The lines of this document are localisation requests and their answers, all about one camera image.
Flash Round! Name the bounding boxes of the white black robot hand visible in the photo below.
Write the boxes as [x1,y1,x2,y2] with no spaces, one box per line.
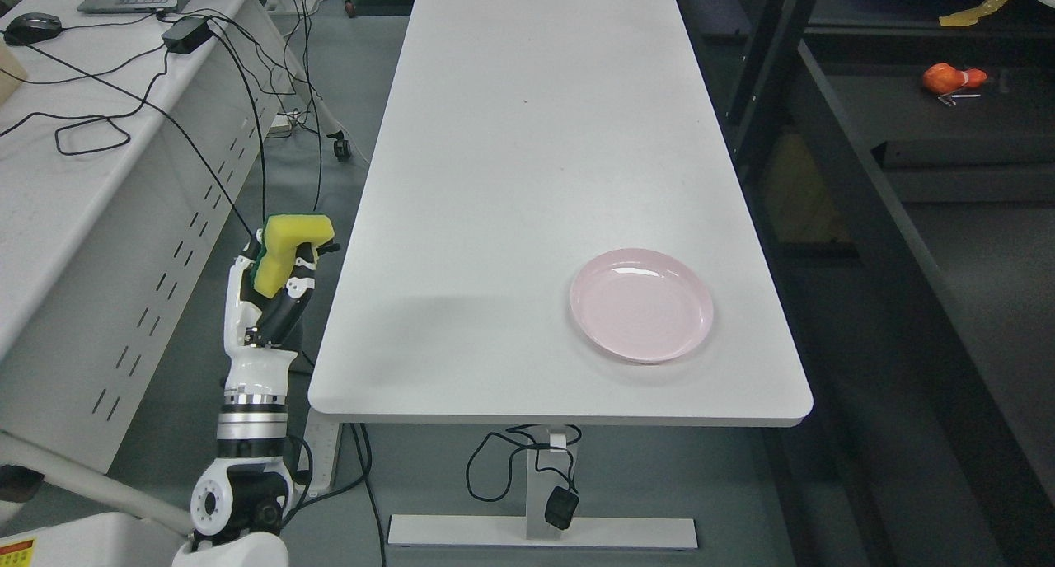
[223,227,339,402]

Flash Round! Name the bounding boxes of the green yellow sponge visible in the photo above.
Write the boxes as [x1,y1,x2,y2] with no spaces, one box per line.
[251,213,335,298]

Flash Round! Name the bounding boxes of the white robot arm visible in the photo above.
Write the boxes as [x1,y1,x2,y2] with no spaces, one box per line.
[171,394,294,566]

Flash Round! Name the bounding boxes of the dark metal shelf rack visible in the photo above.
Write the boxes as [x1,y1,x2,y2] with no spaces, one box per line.
[676,0,1053,566]

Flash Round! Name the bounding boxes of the white side desk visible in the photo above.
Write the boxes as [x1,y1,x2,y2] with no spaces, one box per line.
[2,0,283,532]

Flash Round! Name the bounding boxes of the black power adapter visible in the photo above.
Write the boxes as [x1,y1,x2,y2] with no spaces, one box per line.
[162,16,213,54]

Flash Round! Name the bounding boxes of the white table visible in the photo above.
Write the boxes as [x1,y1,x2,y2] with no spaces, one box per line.
[308,0,814,427]

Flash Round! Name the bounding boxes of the black table controller box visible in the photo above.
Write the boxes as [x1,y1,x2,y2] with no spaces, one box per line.
[543,487,580,531]

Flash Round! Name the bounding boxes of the pink round plate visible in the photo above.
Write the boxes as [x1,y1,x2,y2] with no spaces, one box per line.
[569,248,715,364]

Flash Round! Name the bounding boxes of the black computer mouse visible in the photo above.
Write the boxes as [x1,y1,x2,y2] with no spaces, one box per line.
[3,12,64,46]

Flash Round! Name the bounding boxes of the orange toy object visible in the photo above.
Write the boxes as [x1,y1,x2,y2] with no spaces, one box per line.
[921,63,990,96]

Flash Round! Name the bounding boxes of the yellow tape strip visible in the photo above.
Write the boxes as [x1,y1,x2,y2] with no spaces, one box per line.
[938,0,1010,29]

